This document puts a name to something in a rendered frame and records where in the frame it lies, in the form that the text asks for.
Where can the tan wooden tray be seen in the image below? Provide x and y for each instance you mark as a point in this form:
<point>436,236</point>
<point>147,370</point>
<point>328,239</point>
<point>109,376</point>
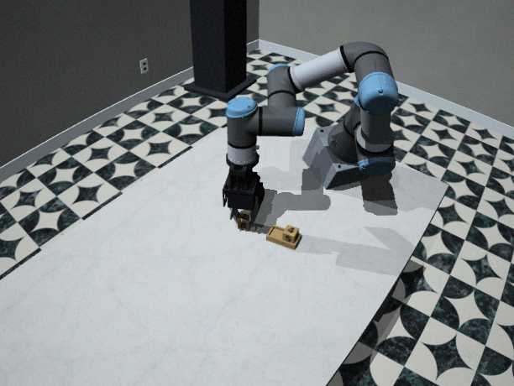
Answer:
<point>275,236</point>

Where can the tan cube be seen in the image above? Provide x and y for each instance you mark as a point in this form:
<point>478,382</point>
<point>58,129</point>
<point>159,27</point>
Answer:
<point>243,221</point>
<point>290,234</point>

